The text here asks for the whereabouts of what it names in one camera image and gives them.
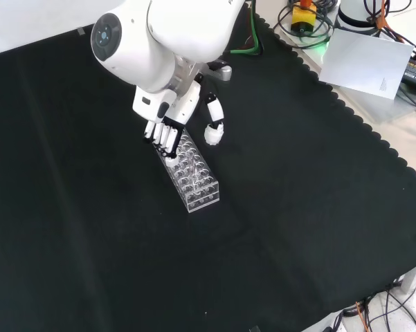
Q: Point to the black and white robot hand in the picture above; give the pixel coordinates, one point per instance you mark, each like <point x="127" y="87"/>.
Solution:
<point x="180" y="107"/>

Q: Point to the clear glass test tube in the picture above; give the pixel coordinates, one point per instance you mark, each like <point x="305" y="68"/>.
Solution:
<point x="194" y="173"/>

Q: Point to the clear test tube rack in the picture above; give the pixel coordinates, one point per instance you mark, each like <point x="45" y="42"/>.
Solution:
<point x="200" y="198"/>

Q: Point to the clear tape piece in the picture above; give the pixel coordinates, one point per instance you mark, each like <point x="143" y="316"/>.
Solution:
<point x="80" y="32"/>
<point x="254" y="329"/>

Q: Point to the black bench cloth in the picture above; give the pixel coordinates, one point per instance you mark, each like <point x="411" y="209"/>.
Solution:
<point x="90" y="224"/>

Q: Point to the yellow stop button box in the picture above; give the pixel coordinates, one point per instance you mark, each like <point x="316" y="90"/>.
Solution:
<point x="304" y="19"/>

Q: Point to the pale board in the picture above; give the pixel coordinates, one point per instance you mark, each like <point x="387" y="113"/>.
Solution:
<point x="363" y="62"/>

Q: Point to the black power adapter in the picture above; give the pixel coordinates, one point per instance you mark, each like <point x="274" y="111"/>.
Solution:
<point x="415" y="74"/>

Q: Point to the white table leg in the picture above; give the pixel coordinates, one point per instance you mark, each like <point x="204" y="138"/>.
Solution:
<point x="412" y="278"/>

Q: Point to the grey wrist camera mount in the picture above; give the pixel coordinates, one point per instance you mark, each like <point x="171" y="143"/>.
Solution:
<point x="225" y="72"/>

